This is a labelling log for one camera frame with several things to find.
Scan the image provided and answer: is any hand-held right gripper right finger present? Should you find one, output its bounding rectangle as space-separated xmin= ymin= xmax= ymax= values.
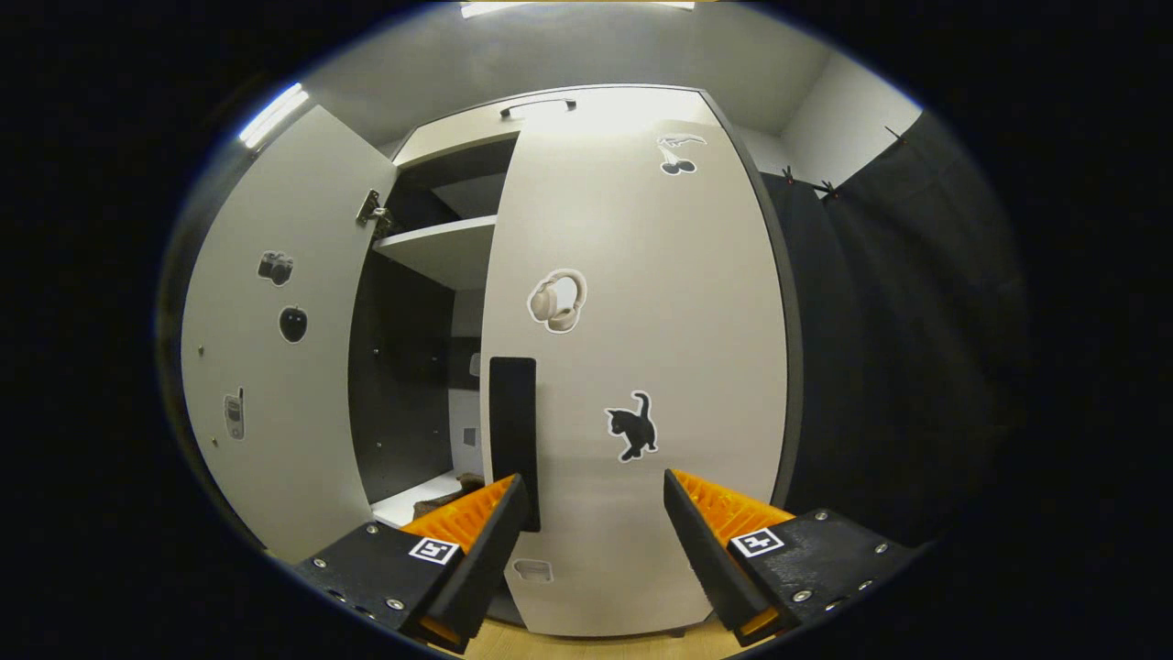
xmin=664 ymin=467 xmax=922 ymax=647

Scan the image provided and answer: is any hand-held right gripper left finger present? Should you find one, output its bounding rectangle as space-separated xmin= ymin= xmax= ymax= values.
xmin=291 ymin=472 xmax=530 ymax=654

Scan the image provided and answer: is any brown fuzzy shoe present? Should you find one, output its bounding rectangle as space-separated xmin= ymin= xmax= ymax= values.
xmin=412 ymin=472 xmax=487 ymax=519

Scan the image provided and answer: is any white cabinet door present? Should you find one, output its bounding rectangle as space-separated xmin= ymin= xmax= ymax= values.
xmin=181 ymin=104 xmax=400 ymax=565
xmin=479 ymin=117 xmax=791 ymax=638

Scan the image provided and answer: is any white shoe cabinet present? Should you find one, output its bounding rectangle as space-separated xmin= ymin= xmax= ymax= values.
xmin=348 ymin=84 xmax=807 ymax=638

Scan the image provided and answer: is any white cabinet drawer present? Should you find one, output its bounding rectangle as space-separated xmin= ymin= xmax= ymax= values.
xmin=392 ymin=85 xmax=725 ymax=168

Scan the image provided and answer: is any ceiling light panel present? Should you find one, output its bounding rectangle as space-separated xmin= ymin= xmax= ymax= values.
xmin=238 ymin=82 xmax=311 ymax=149
xmin=458 ymin=0 xmax=697 ymax=19

